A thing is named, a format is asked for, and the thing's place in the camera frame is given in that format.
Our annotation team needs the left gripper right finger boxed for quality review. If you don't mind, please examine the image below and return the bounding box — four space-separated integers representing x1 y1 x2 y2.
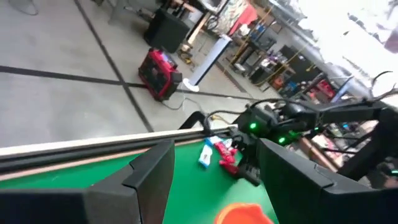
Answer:
256 138 398 224

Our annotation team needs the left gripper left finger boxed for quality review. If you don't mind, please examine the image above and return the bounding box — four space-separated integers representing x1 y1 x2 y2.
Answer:
0 139 175 224

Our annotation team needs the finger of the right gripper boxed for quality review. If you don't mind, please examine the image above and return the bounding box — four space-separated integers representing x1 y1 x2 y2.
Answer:
238 155 261 187

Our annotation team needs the orange plastic bucket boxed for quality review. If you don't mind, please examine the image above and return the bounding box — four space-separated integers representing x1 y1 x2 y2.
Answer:
213 202 275 224

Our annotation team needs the white round-base pole stand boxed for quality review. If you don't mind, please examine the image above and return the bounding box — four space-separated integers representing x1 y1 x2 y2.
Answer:
182 34 233 93

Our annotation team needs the red fabric sheet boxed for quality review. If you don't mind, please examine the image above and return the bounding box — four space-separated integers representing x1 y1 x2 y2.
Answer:
228 3 259 35

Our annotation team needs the red black power station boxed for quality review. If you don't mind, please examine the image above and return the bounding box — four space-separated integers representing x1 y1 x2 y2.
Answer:
138 48 183 102

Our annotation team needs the black box case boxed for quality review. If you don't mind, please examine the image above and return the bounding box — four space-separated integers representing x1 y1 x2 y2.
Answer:
143 7 190 54

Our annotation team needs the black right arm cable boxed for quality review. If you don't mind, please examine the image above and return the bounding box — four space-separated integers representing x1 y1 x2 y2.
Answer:
205 98 290 138

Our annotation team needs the black aluminium table frame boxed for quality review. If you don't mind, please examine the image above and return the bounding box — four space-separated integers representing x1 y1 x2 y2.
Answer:
0 129 240 175

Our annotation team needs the white floor cable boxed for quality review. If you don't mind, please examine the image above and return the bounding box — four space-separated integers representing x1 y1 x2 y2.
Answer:
161 91 206 113

